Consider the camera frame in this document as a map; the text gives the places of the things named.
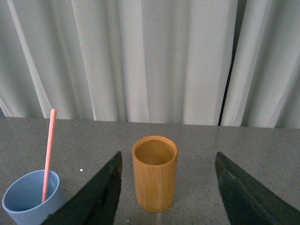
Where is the white curtain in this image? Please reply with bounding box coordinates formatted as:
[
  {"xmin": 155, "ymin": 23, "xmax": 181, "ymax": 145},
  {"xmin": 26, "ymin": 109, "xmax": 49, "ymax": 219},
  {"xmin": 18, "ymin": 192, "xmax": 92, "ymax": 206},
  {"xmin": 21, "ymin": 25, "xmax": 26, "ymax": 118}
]
[{"xmin": 0, "ymin": 0, "xmax": 300, "ymax": 128}]

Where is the bamboo chopstick holder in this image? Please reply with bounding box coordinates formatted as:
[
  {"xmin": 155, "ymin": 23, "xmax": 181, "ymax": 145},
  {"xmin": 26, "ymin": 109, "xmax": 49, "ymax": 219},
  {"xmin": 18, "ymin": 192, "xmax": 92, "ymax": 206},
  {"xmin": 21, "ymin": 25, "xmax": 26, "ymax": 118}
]
[{"xmin": 132, "ymin": 135, "xmax": 179, "ymax": 213}]

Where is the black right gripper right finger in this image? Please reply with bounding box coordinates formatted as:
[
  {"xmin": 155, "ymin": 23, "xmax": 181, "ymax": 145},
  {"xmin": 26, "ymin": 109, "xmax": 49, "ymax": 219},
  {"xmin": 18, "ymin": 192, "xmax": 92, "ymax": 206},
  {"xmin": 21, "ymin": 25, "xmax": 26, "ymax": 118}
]
[{"xmin": 215, "ymin": 152, "xmax": 300, "ymax": 225}]

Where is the blue cup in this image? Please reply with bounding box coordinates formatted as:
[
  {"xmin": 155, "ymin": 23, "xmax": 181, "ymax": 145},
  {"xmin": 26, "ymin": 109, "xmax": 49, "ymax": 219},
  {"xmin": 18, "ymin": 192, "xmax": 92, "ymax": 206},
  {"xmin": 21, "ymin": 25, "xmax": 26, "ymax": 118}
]
[{"xmin": 2, "ymin": 170, "xmax": 67, "ymax": 225}]

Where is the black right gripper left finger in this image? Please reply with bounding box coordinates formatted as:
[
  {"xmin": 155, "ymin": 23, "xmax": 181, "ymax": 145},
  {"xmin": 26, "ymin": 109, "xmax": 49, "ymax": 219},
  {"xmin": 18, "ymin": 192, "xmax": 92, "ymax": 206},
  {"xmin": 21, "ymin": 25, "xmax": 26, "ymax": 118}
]
[{"xmin": 43, "ymin": 151, "xmax": 122, "ymax": 225}]

